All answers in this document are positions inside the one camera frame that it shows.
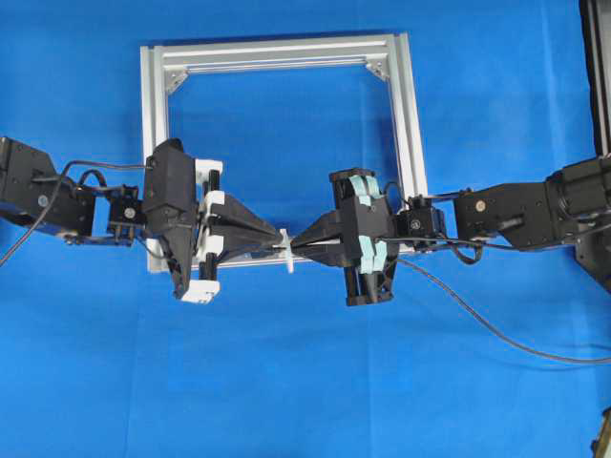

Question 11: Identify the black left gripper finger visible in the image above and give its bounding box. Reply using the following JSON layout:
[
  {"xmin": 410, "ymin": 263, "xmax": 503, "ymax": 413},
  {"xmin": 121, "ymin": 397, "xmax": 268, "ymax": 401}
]
[
  {"xmin": 210, "ymin": 228, "xmax": 282, "ymax": 262},
  {"xmin": 209, "ymin": 193, "xmax": 278, "ymax": 234}
]

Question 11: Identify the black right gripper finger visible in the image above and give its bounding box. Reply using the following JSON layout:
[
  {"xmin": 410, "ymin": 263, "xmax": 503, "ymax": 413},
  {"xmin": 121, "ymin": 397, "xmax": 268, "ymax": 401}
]
[
  {"xmin": 291, "ymin": 242, "xmax": 357, "ymax": 268},
  {"xmin": 291, "ymin": 210, "xmax": 356, "ymax": 246}
]

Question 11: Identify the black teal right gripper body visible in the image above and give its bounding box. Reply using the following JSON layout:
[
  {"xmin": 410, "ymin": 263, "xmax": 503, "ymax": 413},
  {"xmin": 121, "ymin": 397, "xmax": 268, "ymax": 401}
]
[{"xmin": 329, "ymin": 168, "xmax": 398, "ymax": 306}]

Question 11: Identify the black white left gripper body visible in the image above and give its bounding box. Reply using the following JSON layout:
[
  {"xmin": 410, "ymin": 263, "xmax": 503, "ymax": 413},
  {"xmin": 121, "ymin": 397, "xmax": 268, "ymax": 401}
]
[{"xmin": 152, "ymin": 159, "xmax": 221, "ymax": 303}]

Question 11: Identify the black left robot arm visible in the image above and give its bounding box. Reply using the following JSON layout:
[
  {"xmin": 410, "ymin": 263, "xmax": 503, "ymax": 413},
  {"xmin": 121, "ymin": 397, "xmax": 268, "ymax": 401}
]
[{"xmin": 1, "ymin": 137, "xmax": 283, "ymax": 303}]

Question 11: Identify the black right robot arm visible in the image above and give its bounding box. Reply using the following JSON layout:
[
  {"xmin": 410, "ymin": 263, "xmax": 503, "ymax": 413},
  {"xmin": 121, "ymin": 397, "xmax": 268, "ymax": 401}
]
[{"xmin": 290, "ymin": 158, "xmax": 610, "ymax": 306}]

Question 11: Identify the blue table cloth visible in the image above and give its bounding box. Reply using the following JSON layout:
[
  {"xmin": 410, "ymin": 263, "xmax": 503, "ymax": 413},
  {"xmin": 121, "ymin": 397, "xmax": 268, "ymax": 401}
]
[{"xmin": 1, "ymin": 1, "xmax": 610, "ymax": 457}]

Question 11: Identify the black metal stand right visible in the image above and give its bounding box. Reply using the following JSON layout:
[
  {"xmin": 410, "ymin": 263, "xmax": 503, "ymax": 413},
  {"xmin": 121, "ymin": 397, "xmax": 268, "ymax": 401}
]
[{"xmin": 576, "ymin": 0, "xmax": 610, "ymax": 290}]

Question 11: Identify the yellowish object bottom right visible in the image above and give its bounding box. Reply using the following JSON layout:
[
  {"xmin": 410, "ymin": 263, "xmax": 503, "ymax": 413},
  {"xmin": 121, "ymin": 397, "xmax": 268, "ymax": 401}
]
[{"xmin": 591, "ymin": 407, "xmax": 611, "ymax": 458}]

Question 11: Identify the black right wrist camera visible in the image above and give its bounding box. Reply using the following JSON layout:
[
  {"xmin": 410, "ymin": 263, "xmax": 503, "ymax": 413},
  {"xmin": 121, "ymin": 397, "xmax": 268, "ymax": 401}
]
[{"xmin": 339, "ymin": 196, "xmax": 391, "ymax": 265}]

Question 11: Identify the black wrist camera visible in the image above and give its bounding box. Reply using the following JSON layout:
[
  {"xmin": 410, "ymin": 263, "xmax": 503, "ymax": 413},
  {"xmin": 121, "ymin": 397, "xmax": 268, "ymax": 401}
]
[
  {"xmin": 339, "ymin": 196, "xmax": 391, "ymax": 265},
  {"xmin": 141, "ymin": 137, "xmax": 197, "ymax": 239}
]

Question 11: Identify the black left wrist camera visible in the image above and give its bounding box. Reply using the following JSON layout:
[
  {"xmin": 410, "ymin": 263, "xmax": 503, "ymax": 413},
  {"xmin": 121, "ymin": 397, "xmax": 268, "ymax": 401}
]
[{"xmin": 141, "ymin": 137, "xmax": 197, "ymax": 239}]

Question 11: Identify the white string loop holder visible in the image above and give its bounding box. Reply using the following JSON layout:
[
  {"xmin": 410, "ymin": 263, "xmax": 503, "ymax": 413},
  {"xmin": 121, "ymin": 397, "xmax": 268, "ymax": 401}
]
[{"xmin": 279, "ymin": 228, "xmax": 295, "ymax": 274}]

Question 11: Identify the silver aluminium extrusion frame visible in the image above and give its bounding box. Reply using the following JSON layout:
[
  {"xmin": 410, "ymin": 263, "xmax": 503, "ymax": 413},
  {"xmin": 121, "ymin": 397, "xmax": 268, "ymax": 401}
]
[{"xmin": 139, "ymin": 31, "xmax": 431, "ymax": 275}]

